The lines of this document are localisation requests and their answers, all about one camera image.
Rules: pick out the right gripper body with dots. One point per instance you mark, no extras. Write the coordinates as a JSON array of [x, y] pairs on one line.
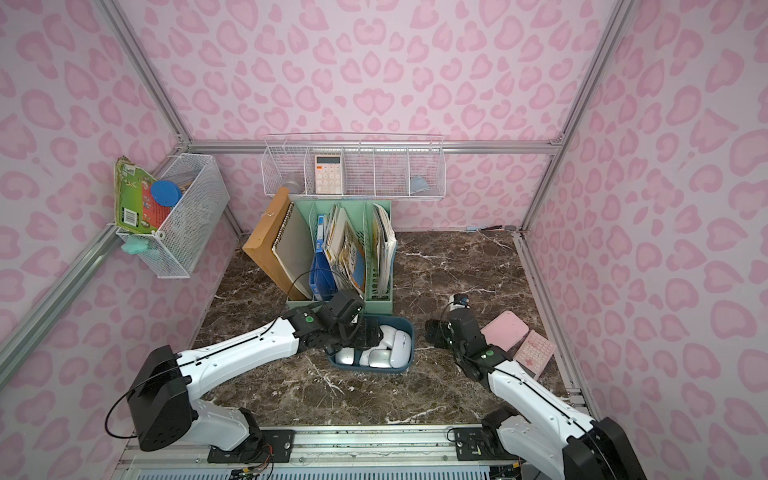
[[442, 334]]

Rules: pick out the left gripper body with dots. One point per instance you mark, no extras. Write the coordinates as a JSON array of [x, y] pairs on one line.
[[360, 332]]

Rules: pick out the silver grey mouse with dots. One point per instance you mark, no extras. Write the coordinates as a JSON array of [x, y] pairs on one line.
[[380, 358]]

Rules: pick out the teal storage box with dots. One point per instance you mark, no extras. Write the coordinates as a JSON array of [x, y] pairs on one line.
[[361, 360]]

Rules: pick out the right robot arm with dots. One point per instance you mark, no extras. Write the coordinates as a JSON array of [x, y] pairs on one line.
[[552, 436]]

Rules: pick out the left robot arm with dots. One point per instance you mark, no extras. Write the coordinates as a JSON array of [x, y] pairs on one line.
[[166, 398]]

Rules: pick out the blue folder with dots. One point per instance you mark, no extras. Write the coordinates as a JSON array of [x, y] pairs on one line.
[[321, 277]]

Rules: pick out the pink case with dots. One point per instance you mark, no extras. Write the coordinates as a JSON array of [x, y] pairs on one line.
[[505, 331]]

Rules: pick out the picture books stack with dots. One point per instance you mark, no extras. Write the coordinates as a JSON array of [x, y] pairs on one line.
[[345, 251]]

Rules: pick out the pink calculator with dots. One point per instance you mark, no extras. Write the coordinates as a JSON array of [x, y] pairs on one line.
[[534, 353]]

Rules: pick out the green file organizer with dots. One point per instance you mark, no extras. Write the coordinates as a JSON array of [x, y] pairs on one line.
[[360, 213]]

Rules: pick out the grey spiral notebook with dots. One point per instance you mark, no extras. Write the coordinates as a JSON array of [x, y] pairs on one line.
[[294, 249]]

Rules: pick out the brown folder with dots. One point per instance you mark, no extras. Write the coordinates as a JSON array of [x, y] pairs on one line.
[[259, 245]]

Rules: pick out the white calculator in basket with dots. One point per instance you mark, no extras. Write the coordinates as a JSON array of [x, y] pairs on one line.
[[328, 174]]

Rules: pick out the white mesh side basket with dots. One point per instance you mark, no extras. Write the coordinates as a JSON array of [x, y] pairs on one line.
[[184, 234]]

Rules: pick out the blue round lid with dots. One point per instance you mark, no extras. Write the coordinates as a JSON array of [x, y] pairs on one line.
[[166, 193]]

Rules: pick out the mint green clip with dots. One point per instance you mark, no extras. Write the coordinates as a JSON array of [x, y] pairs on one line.
[[141, 245]]

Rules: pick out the green card package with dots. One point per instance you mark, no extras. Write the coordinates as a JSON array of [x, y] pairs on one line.
[[136, 210]]

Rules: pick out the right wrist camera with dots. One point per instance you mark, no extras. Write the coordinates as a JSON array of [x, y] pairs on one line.
[[459, 301]]

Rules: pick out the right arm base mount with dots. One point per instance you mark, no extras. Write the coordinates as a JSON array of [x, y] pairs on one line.
[[477, 444]]

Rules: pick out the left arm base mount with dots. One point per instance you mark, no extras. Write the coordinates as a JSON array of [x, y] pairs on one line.
[[271, 446]]

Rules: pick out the long white wire basket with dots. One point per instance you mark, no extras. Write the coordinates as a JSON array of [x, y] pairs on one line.
[[371, 169]]

